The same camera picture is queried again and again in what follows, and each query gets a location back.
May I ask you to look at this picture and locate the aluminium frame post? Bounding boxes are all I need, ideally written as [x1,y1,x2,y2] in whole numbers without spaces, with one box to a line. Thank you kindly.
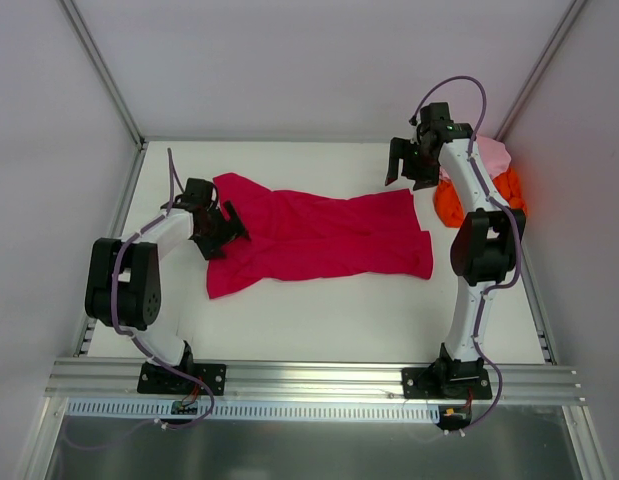
[495,0,589,142]
[57,0,145,150]

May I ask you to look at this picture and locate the right aluminium frame post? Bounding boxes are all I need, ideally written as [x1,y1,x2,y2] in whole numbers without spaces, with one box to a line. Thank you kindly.
[495,0,589,142]

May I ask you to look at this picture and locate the pink t shirt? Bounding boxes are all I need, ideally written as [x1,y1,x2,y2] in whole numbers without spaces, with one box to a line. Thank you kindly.
[438,135,513,182]

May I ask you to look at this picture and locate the left aluminium frame post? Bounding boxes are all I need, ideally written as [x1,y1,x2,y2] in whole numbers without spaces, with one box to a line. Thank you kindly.
[57,0,145,150]

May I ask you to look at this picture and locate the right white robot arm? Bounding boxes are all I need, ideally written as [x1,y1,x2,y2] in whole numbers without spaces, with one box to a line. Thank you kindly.
[385,102,526,399]

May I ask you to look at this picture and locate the orange t shirt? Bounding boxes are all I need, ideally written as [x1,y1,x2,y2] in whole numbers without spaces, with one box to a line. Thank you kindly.
[433,167,528,228]

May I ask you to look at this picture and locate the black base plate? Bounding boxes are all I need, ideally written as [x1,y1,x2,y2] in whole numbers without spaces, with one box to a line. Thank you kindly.
[401,366,493,400]
[136,362,227,396]

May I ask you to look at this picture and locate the white slotted cable duct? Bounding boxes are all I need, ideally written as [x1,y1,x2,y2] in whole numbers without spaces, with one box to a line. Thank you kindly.
[65,398,440,424]

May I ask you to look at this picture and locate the aluminium mounting rail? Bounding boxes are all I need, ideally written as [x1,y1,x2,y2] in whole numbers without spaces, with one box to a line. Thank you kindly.
[43,357,587,406]

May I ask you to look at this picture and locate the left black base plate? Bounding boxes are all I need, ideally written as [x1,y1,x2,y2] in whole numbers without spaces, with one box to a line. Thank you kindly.
[136,362,227,396]

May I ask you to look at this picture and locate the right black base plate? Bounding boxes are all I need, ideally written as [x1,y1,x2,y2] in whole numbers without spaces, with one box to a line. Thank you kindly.
[401,366,493,400]

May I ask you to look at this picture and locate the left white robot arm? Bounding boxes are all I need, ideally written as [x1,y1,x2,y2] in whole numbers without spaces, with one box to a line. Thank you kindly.
[85,178,249,394]

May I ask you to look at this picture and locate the magenta t shirt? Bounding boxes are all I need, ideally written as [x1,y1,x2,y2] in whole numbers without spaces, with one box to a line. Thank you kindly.
[206,173,434,299]

